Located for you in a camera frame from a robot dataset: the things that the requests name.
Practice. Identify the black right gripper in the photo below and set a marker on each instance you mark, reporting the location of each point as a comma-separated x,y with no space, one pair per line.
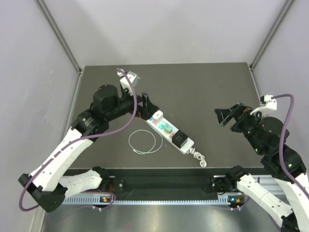
241,112

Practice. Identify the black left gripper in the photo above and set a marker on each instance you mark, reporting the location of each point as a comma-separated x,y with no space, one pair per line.
146,111

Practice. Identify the white cube charger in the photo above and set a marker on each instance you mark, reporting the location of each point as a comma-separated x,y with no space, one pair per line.
158,115

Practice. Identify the teal plug adapter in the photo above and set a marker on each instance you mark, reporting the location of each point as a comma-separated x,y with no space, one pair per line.
166,128

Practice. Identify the white multicolour power strip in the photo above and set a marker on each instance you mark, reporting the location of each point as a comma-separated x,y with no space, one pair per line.
155,126

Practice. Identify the black power plug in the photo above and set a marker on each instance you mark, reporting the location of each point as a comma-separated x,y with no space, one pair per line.
179,139

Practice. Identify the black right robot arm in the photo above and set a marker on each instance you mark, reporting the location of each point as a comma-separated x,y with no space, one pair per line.
280,161

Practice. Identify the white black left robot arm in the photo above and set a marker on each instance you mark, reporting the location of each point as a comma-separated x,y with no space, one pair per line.
48,185

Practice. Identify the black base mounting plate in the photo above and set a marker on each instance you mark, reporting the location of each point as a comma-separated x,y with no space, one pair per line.
208,180

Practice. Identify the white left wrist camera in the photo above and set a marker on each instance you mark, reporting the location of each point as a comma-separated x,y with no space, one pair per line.
131,80

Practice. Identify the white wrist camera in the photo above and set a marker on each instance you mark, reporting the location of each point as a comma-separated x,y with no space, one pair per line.
131,80
267,105

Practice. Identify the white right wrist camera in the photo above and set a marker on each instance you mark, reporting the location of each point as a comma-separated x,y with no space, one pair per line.
267,105

